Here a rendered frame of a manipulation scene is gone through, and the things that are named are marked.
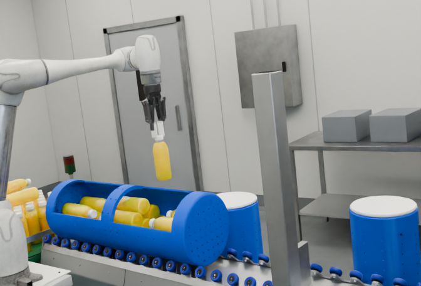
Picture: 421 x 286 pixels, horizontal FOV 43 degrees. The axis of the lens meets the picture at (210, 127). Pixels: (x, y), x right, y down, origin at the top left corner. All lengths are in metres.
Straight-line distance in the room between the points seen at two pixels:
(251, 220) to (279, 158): 1.23
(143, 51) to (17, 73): 0.54
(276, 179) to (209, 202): 0.73
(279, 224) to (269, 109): 0.31
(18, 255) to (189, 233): 0.62
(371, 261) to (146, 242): 0.94
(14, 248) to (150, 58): 0.92
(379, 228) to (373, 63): 3.07
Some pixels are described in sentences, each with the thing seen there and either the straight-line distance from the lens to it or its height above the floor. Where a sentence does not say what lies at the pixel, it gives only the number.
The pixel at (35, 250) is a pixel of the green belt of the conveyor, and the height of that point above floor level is 0.90.
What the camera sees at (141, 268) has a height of 0.93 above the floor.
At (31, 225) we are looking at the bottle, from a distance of 2.90.
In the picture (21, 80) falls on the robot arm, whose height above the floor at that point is 1.74.
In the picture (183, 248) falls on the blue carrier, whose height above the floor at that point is 1.07.
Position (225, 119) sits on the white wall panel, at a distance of 6.00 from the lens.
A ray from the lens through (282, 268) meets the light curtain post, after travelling 1.49.
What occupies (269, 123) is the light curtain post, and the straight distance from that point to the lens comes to 1.38.
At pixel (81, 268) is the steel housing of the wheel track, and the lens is 2.56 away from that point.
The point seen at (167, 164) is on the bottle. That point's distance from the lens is 2.36.
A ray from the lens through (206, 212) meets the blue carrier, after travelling 2.08.
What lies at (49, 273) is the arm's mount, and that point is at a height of 1.01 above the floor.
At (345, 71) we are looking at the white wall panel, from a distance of 5.31.
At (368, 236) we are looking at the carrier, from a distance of 2.35.
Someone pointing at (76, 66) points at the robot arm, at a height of 1.77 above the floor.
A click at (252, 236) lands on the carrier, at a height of 0.87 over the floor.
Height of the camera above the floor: 1.76
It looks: 8 degrees down
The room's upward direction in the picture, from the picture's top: 6 degrees counter-clockwise
